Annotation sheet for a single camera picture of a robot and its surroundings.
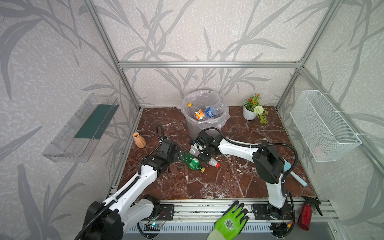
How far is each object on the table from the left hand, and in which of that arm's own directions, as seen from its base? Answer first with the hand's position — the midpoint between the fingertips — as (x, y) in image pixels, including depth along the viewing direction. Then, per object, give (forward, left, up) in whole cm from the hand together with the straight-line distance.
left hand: (176, 148), depth 85 cm
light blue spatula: (-6, -66, -10) cm, 67 cm away
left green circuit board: (-36, +9, -12) cm, 39 cm away
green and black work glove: (-35, -28, -8) cm, 45 cm away
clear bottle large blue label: (+19, -20, +11) cm, 30 cm away
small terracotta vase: (+7, +24, -4) cm, 25 cm away
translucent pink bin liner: (+29, -15, +12) cm, 35 cm away
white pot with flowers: (+31, -50, +2) cm, 59 cm away
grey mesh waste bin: (+7, -12, +16) cm, 21 cm away
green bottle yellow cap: (-5, -9, -7) cm, 13 cm away
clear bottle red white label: (+2, -10, -6) cm, 12 cm away
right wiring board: (-37, -53, -13) cm, 66 cm away
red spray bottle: (-31, -65, -8) cm, 73 cm away
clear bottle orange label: (+18, -13, +9) cm, 24 cm away
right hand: (+3, -15, -8) cm, 18 cm away
